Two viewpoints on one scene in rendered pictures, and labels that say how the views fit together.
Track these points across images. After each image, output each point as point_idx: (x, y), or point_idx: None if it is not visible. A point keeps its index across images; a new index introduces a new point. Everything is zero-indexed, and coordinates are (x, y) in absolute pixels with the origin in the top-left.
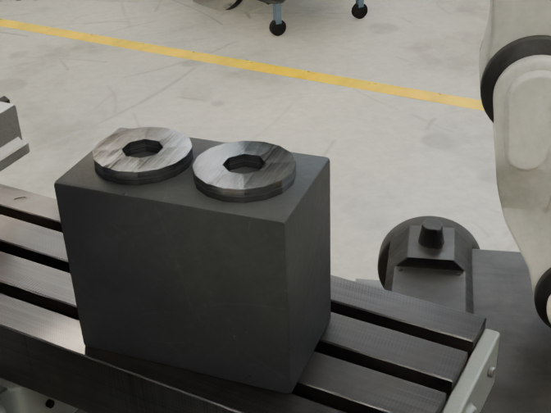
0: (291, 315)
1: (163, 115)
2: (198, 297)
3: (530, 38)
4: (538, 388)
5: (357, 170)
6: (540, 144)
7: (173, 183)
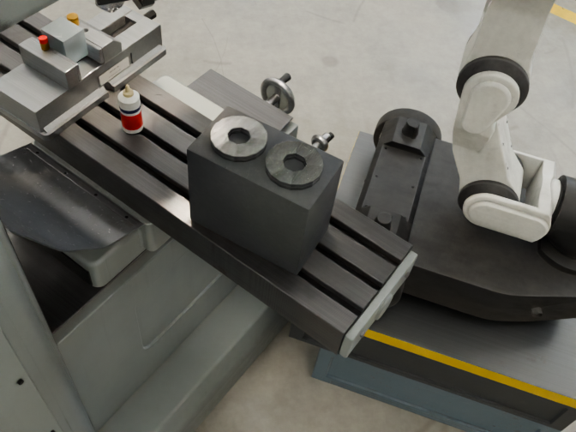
0: (304, 244)
1: None
2: (256, 222)
3: (496, 58)
4: (445, 245)
5: (384, 18)
6: (483, 123)
7: (253, 164)
